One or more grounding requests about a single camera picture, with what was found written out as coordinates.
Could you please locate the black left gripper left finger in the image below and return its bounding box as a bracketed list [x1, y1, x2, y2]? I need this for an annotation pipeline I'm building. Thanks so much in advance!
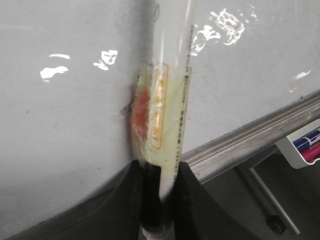
[11, 160, 144, 240]

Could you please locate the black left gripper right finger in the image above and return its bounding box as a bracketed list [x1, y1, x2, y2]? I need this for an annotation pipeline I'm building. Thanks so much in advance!
[172, 162, 259, 240]

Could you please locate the white whiteboard marker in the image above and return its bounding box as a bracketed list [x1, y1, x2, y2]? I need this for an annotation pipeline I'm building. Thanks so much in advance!
[131, 0, 196, 240]

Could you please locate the metal stand leg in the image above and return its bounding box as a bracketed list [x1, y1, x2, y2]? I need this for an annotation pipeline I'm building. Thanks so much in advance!
[248, 168, 301, 235]

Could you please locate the black caster wheel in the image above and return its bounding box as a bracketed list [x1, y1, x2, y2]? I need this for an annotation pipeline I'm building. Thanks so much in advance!
[266, 215, 286, 235]

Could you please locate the blue marker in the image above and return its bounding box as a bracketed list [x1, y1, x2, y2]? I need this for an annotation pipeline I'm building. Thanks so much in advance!
[293, 129, 320, 152]

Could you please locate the pink marker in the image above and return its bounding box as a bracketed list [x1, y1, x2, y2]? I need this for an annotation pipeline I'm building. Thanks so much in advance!
[300, 142, 320, 162]

